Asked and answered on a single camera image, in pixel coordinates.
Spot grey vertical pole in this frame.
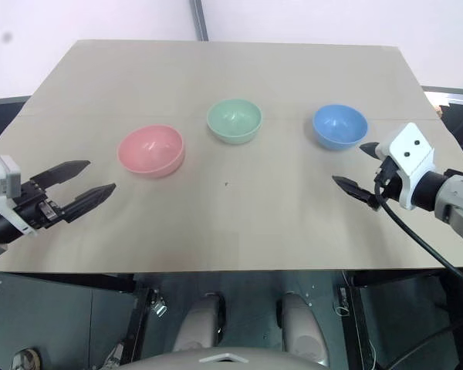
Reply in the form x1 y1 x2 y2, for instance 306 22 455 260
188 0 211 42

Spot pink bowl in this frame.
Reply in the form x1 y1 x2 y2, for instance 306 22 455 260
116 123 187 180

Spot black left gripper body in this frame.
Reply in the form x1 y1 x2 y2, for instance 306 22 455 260
8 177 69 233

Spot silver right robot leg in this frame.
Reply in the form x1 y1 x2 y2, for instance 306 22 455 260
279 292 331 367

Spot silver left robot leg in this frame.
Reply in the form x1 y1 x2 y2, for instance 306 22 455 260
171 292 227 354

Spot small metal clip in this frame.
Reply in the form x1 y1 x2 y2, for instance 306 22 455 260
150 295 169 318

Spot round tan object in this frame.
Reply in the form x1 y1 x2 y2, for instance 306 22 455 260
10 348 43 370

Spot silver robot leg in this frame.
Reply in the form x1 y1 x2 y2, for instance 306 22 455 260
279 292 331 367
171 292 227 354

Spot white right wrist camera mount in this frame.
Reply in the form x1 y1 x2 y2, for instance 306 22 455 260
374 122 436 211

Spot green bowl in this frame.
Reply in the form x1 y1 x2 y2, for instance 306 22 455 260
205 98 264 146

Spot grey robot torso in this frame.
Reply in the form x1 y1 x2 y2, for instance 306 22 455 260
115 348 329 370

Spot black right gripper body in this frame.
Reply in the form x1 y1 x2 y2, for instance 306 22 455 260
373 155 404 201

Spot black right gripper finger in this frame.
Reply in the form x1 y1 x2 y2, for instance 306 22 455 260
331 175 384 212
359 141 381 161

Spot black background equipment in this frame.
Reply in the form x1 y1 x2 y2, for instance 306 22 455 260
420 84 463 174

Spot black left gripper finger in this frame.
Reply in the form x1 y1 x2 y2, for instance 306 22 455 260
29 160 92 190
60 183 117 225

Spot blue bowl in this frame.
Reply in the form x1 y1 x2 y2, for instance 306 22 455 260
312 103 369 152

